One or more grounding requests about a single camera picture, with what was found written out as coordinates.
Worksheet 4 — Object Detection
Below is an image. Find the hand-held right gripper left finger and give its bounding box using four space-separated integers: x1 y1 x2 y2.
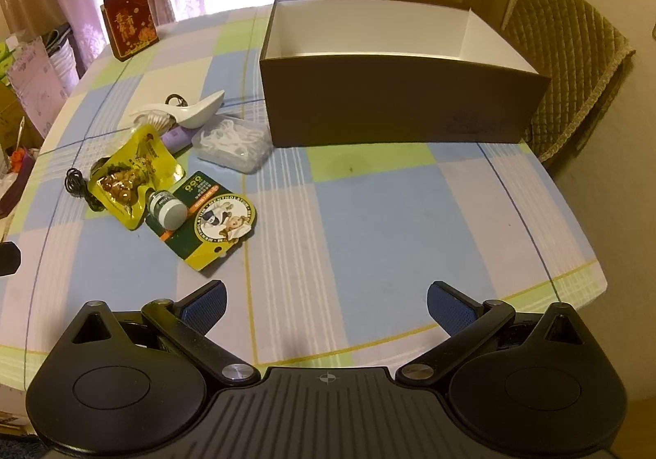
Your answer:
66 279 262 385

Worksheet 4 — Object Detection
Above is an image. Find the purple cream tube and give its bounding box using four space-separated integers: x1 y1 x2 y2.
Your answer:
160 125 196 155

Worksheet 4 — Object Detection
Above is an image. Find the clear bag of white items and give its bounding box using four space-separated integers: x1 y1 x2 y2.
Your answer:
192 113 272 175

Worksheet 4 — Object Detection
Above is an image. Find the brown cardboard carton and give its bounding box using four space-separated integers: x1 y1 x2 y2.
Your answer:
0 85 42 152

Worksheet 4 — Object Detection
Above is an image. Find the yellow snack packet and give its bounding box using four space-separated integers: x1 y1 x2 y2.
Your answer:
86 126 185 232

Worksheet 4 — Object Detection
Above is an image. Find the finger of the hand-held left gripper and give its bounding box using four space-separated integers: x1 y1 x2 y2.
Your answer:
0 241 21 276

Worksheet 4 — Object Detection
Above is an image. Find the green white carton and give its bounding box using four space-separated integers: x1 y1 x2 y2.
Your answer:
0 40 18 81

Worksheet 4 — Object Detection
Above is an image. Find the red gold printed gift box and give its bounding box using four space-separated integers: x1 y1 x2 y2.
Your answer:
102 0 159 62

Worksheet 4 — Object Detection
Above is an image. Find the green printed packaging card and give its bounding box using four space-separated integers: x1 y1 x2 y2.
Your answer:
146 169 257 270

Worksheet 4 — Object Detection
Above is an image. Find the chair with quilted tan cover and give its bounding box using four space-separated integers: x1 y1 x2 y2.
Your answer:
499 0 636 168

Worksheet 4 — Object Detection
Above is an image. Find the checked cloth covered desktop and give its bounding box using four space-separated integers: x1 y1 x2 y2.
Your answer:
0 3 608 388

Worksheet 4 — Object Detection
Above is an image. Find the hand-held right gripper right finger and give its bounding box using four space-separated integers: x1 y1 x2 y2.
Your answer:
394 279 595 385

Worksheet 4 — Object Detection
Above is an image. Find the pack of cotton swabs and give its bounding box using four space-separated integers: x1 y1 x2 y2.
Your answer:
130 111 178 132

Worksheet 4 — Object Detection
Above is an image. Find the pink cardboard box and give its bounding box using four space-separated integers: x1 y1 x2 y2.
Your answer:
5 36 73 116

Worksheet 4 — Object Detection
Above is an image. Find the brown cardboard box white inside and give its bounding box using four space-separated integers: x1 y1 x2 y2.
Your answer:
259 0 551 148

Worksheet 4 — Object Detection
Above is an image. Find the small white bottle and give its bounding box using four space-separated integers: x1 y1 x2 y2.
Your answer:
146 190 188 229

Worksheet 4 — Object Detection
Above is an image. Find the black cable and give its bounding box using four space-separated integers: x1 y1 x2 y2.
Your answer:
64 167 111 214

